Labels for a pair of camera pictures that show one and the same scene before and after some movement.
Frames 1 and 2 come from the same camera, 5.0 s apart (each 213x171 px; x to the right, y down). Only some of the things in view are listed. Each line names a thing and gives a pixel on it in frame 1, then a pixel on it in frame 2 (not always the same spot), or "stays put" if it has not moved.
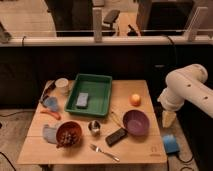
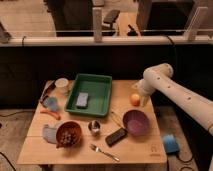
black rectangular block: x=116 y=136 stays put
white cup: x=62 y=86 stays put
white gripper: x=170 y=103 to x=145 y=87
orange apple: x=135 y=100 stays put
